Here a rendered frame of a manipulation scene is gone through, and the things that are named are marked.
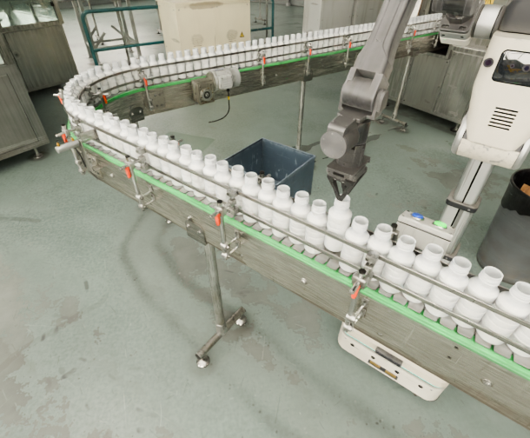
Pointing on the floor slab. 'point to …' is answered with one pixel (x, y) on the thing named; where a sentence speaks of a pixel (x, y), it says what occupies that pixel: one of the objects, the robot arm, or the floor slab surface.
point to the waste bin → (521, 230)
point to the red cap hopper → (105, 33)
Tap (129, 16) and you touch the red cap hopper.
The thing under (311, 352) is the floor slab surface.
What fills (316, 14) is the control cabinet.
